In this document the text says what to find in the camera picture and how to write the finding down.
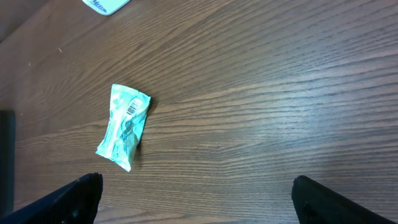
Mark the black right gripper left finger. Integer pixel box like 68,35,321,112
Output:
1,172,103,224

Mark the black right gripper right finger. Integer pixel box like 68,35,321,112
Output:
291,175,395,224

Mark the teal snack packet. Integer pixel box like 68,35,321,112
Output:
96,83,151,172

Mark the white barcode scanner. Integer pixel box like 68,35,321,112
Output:
82,0,131,16

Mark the grey plastic basket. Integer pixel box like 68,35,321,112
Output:
1,110,16,218

